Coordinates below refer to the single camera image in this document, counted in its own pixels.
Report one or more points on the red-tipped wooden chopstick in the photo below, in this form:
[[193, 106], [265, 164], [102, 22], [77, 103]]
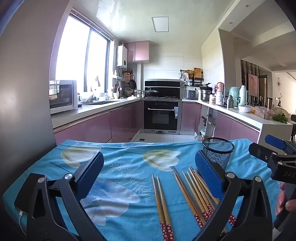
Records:
[[158, 204], [163, 204]]

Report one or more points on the pink base cabinet row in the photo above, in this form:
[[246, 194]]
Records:
[[231, 127], [92, 127]]

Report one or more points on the pink thermos jug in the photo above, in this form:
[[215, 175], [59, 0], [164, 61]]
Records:
[[220, 87]]

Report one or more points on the white green thermos bottle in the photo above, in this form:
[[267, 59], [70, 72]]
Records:
[[244, 96]]

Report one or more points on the green leafy vegetables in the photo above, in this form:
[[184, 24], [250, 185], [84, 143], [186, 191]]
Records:
[[281, 118]]

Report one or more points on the cooking oil bottle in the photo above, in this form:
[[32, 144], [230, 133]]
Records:
[[199, 136]]

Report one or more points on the smartphone with brown case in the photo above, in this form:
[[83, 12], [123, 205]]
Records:
[[20, 197]]

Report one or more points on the white bowl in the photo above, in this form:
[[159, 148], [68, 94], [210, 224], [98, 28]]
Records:
[[245, 109]]

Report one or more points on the ceiling light panel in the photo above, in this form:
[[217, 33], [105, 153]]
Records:
[[160, 24]]

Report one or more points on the built-in black oven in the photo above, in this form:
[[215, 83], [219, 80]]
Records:
[[159, 115]]

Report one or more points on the white microwave oven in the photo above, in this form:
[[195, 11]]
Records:
[[62, 97]]

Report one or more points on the white water heater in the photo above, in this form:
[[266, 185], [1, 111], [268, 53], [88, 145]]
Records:
[[122, 55]]

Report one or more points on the black wok with lid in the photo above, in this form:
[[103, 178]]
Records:
[[151, 92]]

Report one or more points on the green electric kettle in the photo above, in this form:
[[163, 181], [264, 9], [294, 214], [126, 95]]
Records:
[[234, 95]]

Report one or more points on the black wall rack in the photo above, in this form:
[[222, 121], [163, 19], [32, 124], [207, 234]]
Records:
[[188, 81]]

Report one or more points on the blue floral tablecloth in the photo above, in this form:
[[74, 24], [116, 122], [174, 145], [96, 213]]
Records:
[[138, 185]]

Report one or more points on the bunch of wooden chopsticks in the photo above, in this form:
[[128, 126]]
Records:
[[198, 197]]

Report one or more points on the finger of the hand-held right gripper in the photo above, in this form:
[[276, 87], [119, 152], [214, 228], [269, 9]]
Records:
[[259, 150], [275, 141]]

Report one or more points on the pink wall cabinet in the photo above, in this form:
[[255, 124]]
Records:
[[138, 51]]

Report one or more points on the framed wall painting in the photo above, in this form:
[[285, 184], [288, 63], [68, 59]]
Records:
[[253, 85]]

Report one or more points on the silver rice cooker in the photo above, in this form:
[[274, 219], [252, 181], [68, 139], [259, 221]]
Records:
[[190, 93]]

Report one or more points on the black range hood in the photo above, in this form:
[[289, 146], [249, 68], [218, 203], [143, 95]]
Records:
[[166, 83]]

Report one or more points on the black mesh cup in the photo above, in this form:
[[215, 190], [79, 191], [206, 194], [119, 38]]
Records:
[[219, 153]]

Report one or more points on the black frying pan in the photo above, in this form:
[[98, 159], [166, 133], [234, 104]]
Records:
[[133, 84]]

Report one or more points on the grey refrigerator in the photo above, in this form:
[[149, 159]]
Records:
[[23, 104]]

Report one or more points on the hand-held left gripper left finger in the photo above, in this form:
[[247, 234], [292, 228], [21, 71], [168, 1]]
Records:
[[90, 178]]

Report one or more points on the wooden cutting board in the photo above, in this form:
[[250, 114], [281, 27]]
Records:
[[198, 73]]

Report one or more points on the clear plastic container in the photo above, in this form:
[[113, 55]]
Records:
[[264, 113]]

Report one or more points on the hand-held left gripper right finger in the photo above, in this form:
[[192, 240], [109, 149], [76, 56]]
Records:
[[208, 171]]

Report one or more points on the steel vacuum bottle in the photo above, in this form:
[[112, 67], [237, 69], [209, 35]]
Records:
[[230, 103]]

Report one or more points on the person's right hand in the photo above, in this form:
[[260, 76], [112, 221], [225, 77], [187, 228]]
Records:
[[281, 199]]

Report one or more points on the large kitchen window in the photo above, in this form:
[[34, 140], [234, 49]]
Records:
[[69, 58]]

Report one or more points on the steel stock pot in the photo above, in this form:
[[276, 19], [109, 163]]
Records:
[[205, 95]]

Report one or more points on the white knife holder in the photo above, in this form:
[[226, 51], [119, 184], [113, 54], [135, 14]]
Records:
[[210, 126]]

